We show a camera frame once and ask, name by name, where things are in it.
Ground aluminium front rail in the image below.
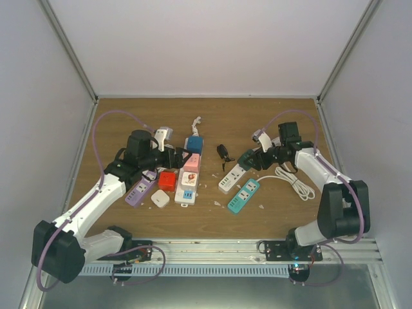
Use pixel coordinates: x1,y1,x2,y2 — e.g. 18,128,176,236
35,236,384,263

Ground blue cube socket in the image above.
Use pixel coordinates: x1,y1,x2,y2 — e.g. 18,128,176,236
186,136,203,155

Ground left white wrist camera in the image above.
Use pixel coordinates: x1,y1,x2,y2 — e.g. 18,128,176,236
154,127,173,152

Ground purple power strip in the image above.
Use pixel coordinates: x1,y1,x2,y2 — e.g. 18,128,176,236
125,171,156,208

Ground dark green cube socket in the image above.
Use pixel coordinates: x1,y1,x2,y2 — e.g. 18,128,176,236
237,149,256,171

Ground long white power strip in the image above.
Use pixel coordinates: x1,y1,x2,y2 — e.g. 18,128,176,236
174,135,203,207

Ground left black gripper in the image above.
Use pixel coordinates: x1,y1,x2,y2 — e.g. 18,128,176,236
140,146,192,171

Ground long strip white cord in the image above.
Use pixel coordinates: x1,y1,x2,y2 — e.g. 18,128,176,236
190,116,204,138

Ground teal power strip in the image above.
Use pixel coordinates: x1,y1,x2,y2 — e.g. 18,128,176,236
227,179,260,214

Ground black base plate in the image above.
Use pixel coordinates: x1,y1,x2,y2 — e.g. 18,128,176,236
263,240,323,262
99,239,153,263

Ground pink cube socket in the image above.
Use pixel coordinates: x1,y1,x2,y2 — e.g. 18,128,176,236
183,153,201,173

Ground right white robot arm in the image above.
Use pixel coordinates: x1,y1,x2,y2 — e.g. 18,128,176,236
250,122,370,261

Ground white power strip green ports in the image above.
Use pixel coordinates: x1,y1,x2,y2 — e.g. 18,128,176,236
218,164,246,194

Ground white coiled cord right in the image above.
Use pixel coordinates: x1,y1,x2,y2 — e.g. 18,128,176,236
257,165,316,201

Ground white cube socket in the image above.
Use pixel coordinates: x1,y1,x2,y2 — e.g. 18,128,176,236
180,171,198,190

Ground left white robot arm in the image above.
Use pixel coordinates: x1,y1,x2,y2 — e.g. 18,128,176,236
32,127,193,285

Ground black charger with cable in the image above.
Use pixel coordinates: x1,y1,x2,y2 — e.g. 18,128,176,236
216,144,234,171

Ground red cube socket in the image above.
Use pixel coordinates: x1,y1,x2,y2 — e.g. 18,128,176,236
158,171,177,192

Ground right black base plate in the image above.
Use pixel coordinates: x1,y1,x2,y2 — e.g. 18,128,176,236
263,240,323,262

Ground small white adapter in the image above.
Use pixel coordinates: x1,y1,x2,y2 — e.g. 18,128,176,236
151,189,170,209

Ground grey slotted cable duct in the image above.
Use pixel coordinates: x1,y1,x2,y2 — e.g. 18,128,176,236
79,263,290,277

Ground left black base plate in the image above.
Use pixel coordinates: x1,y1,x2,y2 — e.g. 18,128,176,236
99,239,153,263

